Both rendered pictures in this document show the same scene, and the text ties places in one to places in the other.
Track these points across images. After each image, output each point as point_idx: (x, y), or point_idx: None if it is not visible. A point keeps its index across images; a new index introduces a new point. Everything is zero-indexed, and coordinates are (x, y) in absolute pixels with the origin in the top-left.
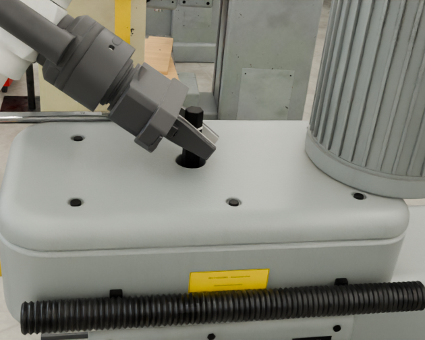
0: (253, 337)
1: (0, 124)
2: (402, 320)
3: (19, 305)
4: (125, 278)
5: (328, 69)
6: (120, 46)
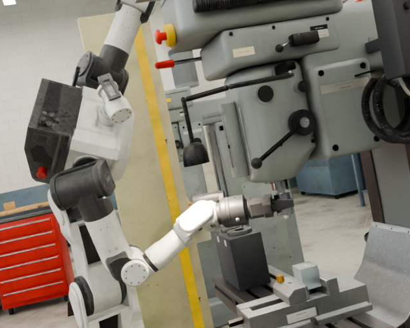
0: (292, 27)
1: (70, 316)
2: (356, 17)
3: (189, 16)
4: None
5: None
6: None
